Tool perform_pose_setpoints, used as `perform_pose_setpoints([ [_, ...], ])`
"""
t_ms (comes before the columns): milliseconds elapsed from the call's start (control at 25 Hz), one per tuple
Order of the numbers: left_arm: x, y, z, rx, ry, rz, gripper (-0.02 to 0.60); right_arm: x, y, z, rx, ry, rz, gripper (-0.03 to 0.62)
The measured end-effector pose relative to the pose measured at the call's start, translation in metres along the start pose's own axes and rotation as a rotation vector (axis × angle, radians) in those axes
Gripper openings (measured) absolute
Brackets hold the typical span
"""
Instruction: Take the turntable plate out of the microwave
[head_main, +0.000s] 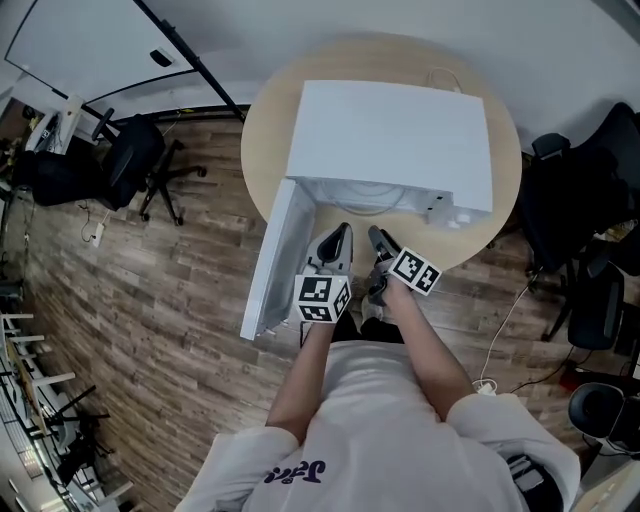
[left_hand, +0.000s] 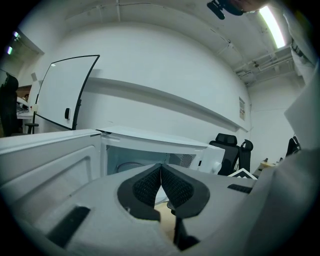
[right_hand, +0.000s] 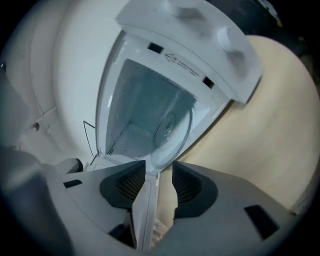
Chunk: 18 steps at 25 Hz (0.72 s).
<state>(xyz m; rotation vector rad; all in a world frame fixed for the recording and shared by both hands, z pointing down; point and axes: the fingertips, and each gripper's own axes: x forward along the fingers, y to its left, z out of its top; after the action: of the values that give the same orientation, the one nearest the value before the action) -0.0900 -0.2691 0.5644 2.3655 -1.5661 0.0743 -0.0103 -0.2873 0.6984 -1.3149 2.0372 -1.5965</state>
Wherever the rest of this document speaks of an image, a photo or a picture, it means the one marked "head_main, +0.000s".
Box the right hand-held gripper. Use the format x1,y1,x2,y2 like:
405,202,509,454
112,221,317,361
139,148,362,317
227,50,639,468
367,225,443,308

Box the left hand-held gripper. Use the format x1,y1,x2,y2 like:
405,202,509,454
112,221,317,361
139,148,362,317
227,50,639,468
294,223,358,326

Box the glass turntable plate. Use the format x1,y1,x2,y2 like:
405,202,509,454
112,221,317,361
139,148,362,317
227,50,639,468
324,180,407,215

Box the person's left forearm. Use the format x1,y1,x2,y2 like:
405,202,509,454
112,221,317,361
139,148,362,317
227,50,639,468
264,319,335,445

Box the person's right forearm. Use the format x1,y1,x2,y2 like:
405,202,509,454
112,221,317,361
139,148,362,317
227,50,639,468
384,280,477,425

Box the person's grey shoe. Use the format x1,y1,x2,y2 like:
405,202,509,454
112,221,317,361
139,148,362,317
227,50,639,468
360,294,387,324

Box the person's black trousers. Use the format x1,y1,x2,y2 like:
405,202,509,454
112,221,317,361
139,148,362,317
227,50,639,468
333,312,407,347

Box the person's white shirt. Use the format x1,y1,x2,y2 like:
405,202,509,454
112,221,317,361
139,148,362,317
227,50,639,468
173,339,582,512

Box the black mesh office chair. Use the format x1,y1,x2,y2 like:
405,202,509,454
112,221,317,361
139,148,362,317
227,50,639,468
517,101,640,275

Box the black swivel office chair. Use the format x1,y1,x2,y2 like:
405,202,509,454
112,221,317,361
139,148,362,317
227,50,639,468
92,107,209,227

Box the black stand pole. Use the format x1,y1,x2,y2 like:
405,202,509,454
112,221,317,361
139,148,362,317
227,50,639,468
133,0,247,122

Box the white power strip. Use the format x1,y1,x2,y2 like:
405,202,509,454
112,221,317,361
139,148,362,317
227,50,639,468
82,219,109,248

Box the black round stool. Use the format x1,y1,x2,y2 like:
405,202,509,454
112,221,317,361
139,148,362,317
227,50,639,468
567,381,629,444

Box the black bag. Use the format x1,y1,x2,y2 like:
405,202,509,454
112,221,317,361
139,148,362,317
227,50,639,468
12,148,119,209

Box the cluttered white desk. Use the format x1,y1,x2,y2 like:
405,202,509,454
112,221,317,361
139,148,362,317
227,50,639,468
22,93,87,154

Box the black tripod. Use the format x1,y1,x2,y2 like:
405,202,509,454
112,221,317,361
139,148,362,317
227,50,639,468
42,383,117,484

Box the white wooden rack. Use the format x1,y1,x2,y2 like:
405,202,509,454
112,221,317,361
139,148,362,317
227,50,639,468
0,308,77,439

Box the white floor cable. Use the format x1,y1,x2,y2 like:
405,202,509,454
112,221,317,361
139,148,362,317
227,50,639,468
475,277,532,387

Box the white microwave cable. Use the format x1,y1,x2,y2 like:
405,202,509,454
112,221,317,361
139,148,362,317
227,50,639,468
426,66,465,95

